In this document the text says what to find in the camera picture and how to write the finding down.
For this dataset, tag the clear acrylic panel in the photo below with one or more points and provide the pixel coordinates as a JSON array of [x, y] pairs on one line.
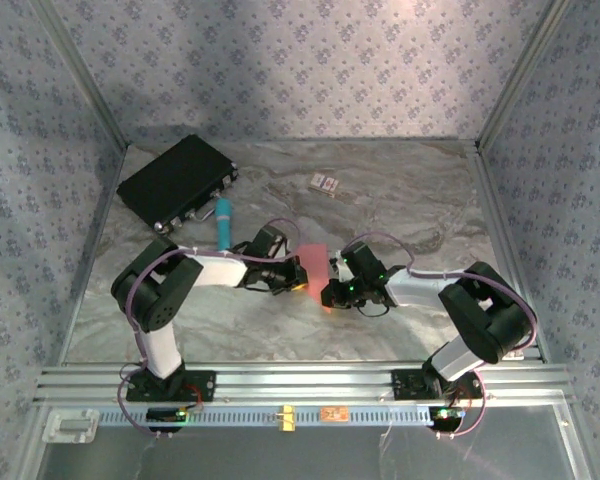
[[300, 455]]

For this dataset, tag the teal cylindrical tool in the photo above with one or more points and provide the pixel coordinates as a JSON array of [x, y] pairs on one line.
[[223, 220]]

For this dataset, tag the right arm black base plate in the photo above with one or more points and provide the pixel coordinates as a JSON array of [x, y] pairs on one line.
[[405, 387]]

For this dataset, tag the aluminium edge bar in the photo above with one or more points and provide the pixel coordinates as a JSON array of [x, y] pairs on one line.
[[510, 240], [95, 240]]

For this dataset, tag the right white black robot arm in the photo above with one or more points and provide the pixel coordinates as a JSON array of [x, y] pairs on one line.
[[485, 320]]

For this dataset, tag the small printed card box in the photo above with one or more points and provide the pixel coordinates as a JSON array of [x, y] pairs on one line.
[[324, 184]]

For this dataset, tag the black hard case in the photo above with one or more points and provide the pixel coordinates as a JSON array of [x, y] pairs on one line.
[[175, 175]]

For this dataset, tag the orange label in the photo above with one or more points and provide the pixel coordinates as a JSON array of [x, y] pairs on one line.
[[334, 414]]

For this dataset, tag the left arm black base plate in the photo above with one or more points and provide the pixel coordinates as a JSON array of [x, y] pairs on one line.
[[200, 387]]

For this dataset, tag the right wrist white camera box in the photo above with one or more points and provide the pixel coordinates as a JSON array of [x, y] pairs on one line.
[[337, 265]]

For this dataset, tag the aluminium mounting rail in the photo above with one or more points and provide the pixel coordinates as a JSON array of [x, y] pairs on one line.
[[300, 382]]

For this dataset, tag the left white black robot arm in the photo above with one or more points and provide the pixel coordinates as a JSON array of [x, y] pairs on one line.
[[162, 350]]

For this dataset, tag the grey metal bracket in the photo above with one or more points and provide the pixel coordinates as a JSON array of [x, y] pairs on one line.
[[72, 426]]

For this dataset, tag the aluminium corner post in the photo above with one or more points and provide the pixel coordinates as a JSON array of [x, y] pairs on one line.
[[522, 72]]

